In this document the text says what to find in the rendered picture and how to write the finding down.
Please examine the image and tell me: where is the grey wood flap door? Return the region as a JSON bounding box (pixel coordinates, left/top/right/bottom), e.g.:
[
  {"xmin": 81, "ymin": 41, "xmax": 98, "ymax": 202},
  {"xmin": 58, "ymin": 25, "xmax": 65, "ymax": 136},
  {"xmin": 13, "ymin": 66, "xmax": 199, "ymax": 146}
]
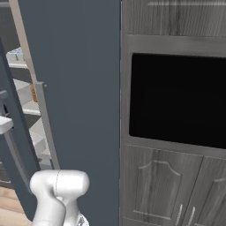
[{"xmin": 121, "ymin": 0, "xmax": 226, "ymax": 38}]

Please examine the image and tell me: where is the grey wood cabinet housing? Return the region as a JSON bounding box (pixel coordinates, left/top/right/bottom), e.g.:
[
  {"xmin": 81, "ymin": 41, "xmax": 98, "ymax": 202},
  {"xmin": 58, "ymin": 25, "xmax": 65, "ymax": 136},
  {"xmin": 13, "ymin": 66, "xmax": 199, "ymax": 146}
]
[{"xmin": 119, "ymin": 0, "xmax": 226, "ymax": 226}]

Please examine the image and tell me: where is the silver cupboard handle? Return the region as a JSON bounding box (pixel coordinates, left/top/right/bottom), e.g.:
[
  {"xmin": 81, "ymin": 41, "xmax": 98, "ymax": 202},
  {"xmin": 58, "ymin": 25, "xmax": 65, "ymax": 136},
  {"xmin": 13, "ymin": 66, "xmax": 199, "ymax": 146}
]
[
  {"xmin": 187, "ymin": 206, "xmax": 196, "ymax": 226},
  {"xmin": 175, "ymin": 203, "xmax": 184, "ymax": 226}
]

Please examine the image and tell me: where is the long silver flap handle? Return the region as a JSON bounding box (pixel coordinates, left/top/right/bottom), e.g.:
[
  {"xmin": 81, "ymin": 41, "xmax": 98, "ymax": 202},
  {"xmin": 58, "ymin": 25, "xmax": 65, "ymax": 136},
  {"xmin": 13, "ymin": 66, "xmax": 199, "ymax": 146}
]
[{"xmin": 147, "ymin": 1, "xmax": 226, "ymax": 7}]

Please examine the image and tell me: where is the pale blue ice cube tray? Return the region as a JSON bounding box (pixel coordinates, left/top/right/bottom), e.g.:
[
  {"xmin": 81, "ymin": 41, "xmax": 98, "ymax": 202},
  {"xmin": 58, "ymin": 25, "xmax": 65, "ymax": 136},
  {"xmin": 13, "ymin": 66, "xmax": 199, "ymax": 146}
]
[{"xmin": 5, "ymin": 47, "xmax": 25, "ymax": 64}]

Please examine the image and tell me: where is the built-in oven with black window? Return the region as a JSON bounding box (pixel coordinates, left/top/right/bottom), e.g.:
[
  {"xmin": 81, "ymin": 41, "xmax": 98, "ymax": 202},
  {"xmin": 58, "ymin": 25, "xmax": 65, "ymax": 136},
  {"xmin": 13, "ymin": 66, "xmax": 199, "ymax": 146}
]
[{"xmin": 125, "ymin": 34, "xmax": 226, "ymax": 160}]

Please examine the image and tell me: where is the dark blue freezer door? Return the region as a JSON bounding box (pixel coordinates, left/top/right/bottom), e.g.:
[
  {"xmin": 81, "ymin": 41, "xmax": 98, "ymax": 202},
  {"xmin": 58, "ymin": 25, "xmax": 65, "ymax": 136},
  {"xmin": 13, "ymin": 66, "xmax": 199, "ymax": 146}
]
[{"xmin": 0, "ymin": 37, "xmax": 42, "ymax": 222}]

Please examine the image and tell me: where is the grey fridge door handle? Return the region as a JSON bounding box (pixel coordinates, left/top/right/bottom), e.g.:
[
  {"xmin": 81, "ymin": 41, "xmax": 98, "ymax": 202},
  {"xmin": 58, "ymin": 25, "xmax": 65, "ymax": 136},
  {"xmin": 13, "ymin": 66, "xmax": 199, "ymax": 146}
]
[{"xmin": 34, "ymin": 81, "xmax": 62, "ymax": 170}]

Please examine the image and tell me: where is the orange packet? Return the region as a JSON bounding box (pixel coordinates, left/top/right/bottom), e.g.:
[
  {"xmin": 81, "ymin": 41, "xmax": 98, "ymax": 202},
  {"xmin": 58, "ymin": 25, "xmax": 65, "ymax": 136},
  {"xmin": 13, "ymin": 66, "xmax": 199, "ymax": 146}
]
[{"xmin": 30, "ymin": 83, "xmax": 40, "ymax": 103}]

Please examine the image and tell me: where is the white box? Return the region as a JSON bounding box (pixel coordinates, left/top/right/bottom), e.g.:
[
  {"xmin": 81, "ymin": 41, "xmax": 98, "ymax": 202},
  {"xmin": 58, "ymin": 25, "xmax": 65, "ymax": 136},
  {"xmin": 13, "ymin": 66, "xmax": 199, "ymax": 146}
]
[{"xmin": 12, "ymin": 79, "xmax": 35, "ymax": 106}]

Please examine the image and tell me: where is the grey wood cupboard door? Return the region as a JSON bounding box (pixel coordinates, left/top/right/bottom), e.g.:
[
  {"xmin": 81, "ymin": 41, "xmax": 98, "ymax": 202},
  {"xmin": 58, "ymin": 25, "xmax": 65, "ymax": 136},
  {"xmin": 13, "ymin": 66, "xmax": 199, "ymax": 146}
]
[
  {"xmin": 123, "ymin": 144, "xmax": 205, "ymax": 226},
  {"xmin": 181, "ymin": 156, "xmax": 226, "ymax": 226}
]

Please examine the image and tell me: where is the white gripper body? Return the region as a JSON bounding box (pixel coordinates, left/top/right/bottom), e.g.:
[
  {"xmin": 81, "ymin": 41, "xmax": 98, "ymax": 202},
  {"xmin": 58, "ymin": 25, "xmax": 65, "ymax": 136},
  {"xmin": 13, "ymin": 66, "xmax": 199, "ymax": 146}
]
[{"xmin": 0, "ymin": 116, "xmax": 14, "ymax": 135}]

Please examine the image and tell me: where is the dark blue fridge door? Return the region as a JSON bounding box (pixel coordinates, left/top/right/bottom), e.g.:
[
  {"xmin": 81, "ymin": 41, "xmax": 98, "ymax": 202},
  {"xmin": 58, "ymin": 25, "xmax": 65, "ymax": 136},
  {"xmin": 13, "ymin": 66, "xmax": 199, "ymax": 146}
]
[{"xmin": 8, "ymin": 0, "xmax": 122, "ymax": 226}]

